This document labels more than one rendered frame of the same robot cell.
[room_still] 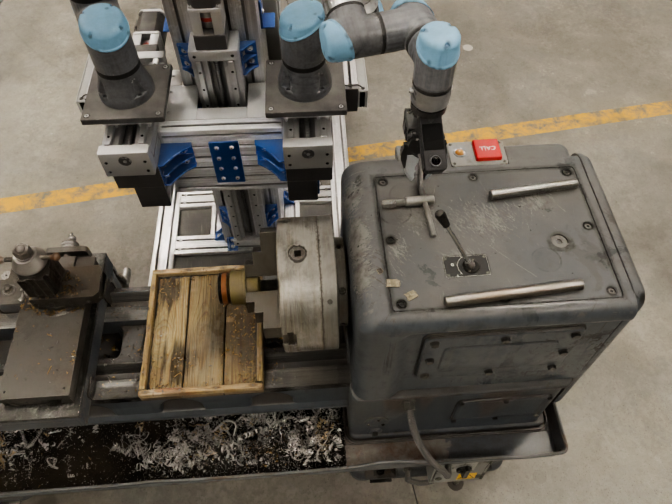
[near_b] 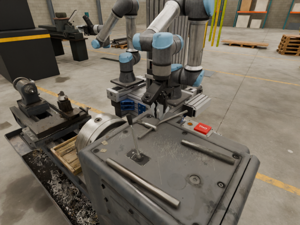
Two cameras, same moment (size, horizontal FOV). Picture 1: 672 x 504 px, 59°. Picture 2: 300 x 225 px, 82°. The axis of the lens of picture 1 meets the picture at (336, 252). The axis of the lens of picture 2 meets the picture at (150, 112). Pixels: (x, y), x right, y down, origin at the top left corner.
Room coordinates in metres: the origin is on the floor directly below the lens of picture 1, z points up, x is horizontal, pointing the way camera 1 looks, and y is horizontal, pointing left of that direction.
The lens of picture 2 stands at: (0.37, -0.62, 1.73)
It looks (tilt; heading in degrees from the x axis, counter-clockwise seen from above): 31 degrees down; 44
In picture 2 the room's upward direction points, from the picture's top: straight up
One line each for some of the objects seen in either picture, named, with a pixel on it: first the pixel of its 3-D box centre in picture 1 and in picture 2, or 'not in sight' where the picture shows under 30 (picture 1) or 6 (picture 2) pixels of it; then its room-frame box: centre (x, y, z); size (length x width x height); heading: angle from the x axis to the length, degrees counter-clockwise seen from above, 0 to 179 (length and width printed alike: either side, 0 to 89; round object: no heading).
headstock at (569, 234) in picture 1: (468, 271); (165, 181); (0.78, -0.32, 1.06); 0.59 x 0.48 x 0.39; 94
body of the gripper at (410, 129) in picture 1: (424, 121); (161, 87); (0.90, -0.18, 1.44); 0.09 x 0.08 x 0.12; 4
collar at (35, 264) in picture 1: (27, 258); (62, 96); (0.77, 0.71, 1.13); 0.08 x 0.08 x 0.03
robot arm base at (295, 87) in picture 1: (304, 69); (172, 89); (1.33, 0.09, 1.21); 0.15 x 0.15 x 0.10
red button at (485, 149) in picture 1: (486, 150); (202, 128); (0.99, -0.35, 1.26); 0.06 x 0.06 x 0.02; 4
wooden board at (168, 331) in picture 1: (205, 328); (86, 147); (0.71, 0.34, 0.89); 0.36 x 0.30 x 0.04; 4
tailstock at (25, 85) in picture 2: not in sight; (29, 94); (0.64, 1.28, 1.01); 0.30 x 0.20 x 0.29; 94
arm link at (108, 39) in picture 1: (107, 37); (126, 61); (1.31, 0.58, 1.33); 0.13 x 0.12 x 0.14; 24
